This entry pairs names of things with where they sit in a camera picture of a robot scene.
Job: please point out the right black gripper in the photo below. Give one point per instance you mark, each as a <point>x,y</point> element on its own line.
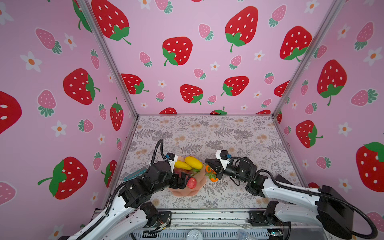
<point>219,170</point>

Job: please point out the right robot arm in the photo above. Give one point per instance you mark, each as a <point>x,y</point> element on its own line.
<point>325,207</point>

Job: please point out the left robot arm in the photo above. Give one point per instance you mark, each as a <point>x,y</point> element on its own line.
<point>129,207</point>

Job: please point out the yellow fake fruit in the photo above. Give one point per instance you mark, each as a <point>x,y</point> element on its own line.
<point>182,165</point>
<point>194,163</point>

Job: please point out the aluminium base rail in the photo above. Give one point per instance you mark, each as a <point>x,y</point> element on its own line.
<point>223,224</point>

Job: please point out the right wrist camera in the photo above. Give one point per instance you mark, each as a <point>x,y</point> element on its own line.
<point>224,157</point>

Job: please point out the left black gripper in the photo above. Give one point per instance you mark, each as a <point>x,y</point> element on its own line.
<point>177,184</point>

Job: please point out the pink scalloped fruit bowl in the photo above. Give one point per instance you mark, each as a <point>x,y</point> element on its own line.
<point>186,192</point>

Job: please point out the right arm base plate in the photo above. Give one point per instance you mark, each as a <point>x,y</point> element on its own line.
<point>259,219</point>

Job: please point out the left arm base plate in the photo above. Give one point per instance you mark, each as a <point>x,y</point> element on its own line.
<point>160,220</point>

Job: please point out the small red apple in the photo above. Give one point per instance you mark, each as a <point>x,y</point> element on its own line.
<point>192,183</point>

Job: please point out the pink dragon fruit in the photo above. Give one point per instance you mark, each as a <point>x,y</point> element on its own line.
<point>191,172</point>

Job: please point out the orange tangerines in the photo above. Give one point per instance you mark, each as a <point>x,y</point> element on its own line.
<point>211,174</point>

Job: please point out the teal utility knife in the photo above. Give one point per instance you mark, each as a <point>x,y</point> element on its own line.
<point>135,174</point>

